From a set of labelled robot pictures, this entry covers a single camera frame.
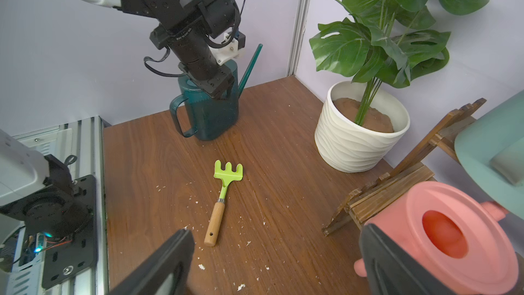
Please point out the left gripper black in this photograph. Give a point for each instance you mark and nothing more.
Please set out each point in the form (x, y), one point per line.
(216, 84)

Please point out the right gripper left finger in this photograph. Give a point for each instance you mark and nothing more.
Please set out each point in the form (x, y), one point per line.
(165, 271)

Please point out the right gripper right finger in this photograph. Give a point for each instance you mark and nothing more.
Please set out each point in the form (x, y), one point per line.
(391, 270)

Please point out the dark green watering can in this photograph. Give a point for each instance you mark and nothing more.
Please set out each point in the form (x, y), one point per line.
(209, 118)

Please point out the pink watering can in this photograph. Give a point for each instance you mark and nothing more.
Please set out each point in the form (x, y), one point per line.
(455, 238)

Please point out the brown wooden slatted shelf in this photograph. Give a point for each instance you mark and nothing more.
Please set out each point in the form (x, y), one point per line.
(367, 201)

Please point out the sage green watering can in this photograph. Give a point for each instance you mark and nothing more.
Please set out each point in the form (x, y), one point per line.
(491, 152)

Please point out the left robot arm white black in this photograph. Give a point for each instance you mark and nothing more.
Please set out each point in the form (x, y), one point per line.
(195, 30)

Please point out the white ribbed plant pot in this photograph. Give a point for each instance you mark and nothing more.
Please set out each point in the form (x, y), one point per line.
(351, 148)

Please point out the left small circuit board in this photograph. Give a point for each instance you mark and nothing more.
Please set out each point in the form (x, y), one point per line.
(38, 244)

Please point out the left aluminium corner profile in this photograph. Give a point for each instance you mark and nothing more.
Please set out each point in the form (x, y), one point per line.
(298, 36)

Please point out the green monstera plant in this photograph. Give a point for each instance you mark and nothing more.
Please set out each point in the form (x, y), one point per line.
(389, 42)

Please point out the green hand rake wooden handle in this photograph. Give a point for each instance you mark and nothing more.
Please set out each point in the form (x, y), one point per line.
(226, 175)

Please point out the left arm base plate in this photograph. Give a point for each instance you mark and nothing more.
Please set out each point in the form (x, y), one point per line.
(79, 251)

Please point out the aluminium mounting rail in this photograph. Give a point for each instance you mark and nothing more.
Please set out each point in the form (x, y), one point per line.
(38, 186)

